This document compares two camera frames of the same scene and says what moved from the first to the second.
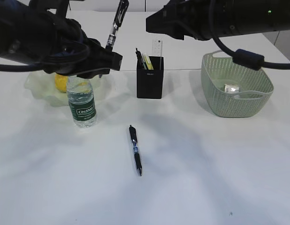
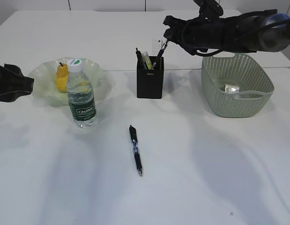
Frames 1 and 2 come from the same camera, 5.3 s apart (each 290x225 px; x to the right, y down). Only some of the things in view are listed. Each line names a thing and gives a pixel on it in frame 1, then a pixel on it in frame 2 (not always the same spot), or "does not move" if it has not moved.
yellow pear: [60, 82] does not move
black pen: [141, 64] does not move
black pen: [123, 7] -> [164, 46]
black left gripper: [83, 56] -> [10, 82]
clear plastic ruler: [157, 48] does not move
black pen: [133, 132] does not move
